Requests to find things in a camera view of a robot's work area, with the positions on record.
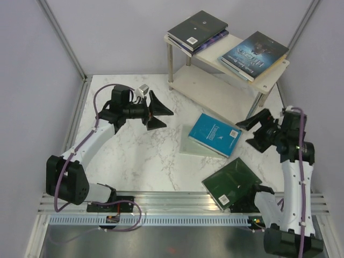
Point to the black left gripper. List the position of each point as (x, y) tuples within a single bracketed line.
[(156, 108)]

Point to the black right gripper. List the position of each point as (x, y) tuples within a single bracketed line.
[(265, 117)]

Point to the clear plastic file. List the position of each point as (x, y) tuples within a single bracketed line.
[(188, 146)]

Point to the bright blue book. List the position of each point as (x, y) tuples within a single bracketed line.
[(215, 135)]

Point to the purple galaxy cover book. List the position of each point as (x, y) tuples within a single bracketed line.
[(202, 47)]

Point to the dark blue Wuthering Heights book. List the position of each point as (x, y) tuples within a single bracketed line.
[(255, 54)]

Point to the yellow book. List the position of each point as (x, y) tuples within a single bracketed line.
[(268, 70)]

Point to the light blue cat book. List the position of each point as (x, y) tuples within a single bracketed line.
[(234, 70)]

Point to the black book Moon and Sixpence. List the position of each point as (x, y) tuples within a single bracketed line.
[(196, 30)]

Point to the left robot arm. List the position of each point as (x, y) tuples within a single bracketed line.
[(65, 174)]

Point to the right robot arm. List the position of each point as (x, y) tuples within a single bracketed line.
[(289, 230)]

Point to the white two-tier shelf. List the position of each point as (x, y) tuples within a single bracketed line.
[(208, 83)]

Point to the dark green book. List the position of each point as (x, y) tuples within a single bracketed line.
[(230, 183)]

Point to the left aluminium frame post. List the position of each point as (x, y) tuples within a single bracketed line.
[(48, 12)]

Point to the aluminium frame post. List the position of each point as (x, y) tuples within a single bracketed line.
[(48, 12), (311, 9)]

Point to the aluminium front rail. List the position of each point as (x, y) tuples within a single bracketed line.
[(193, 203)]

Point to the white perforated cable duct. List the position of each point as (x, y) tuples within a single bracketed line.
[(153, 220)]

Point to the right aluminium frame post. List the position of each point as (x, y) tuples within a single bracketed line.
[(311, 9)]

